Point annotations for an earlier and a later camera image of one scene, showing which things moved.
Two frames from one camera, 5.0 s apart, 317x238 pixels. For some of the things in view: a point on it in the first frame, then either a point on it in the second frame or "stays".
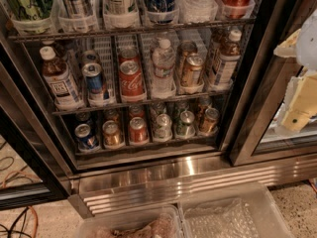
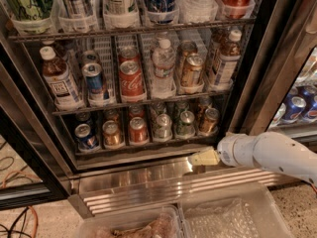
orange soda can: [208, 122] stays
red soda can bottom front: [138, 130] stays
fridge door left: [32, 174] stays
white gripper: [307, 45] to [230, 151]
